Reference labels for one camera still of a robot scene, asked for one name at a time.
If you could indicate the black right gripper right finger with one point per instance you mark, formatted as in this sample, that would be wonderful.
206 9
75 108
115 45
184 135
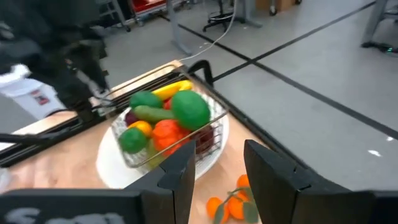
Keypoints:
311 199

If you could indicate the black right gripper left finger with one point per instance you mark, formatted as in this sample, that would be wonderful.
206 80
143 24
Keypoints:
93 205

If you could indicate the orange tangerine cluster with leaves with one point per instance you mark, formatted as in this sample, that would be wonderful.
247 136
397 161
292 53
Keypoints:
236 205

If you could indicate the orange bell pepper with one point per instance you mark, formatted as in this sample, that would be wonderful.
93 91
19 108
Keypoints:
168 135

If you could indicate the green cucumber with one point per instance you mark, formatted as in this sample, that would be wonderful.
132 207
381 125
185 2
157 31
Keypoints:
152 113

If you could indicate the dark maroon apple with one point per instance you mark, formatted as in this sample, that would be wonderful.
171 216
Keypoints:
203 140

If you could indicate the large green lime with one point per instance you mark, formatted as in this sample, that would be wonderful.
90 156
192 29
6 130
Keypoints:
191 109

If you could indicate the yellow banana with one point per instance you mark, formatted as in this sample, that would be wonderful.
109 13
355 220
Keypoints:
171 88

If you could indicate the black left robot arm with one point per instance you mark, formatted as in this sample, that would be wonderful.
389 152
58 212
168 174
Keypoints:
46 37

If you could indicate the white round mat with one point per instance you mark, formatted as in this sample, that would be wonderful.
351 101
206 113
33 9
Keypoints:
112 174

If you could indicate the grey table leg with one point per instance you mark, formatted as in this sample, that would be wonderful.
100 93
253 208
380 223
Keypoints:
373 25

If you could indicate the grey desk leg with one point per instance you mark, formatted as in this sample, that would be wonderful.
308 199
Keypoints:
175 31

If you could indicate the brown cardboard box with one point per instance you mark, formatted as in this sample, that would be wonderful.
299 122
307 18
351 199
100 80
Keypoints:
280 3

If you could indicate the black chair base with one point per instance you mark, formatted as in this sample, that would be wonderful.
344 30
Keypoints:
217 18

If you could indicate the red plastic bin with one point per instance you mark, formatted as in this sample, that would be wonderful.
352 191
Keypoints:
147 4

